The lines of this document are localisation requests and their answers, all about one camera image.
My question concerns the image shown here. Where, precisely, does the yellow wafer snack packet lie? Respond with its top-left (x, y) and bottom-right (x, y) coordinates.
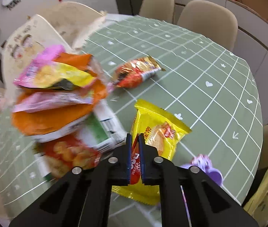
top-left (112, 100), bottom-right (191, 205)

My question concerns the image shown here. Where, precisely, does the red gold snack packet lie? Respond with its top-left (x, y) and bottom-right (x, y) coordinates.
top-left (109, 55), bottom-right (165, 89)

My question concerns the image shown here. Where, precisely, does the pink yellow chip bag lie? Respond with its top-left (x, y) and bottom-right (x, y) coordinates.
top-left (14, 45), bottom-right (96, 91)

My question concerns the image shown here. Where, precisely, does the purple toy figure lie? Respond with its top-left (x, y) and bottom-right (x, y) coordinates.
top-left (181, 154), bottom-right (223, 187)

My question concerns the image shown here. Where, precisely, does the red nut snack packet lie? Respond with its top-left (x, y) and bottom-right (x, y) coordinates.
top-left (35, 134), bottom-right (101, 178)

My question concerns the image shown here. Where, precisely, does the white green carton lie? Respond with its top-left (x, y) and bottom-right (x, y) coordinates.
top-left (75, 100), bottom-right (127, 153)

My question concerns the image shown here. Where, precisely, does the orange snack bag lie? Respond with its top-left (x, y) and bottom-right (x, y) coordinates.
top-left (12, 57), bottom-right (107, 136)

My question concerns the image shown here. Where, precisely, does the green grid tablecloth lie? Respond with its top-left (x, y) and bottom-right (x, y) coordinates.
top-left (0, 16), bottom-right (263, 226)

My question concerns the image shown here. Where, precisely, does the cream cartoon print cushion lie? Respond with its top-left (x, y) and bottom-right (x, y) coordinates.
top-left (1, 2), bottom-right (107, 104)

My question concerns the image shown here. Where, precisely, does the beige chair far left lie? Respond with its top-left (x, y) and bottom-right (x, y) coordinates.
top-left (138, 0), bottom-right (175, 23)

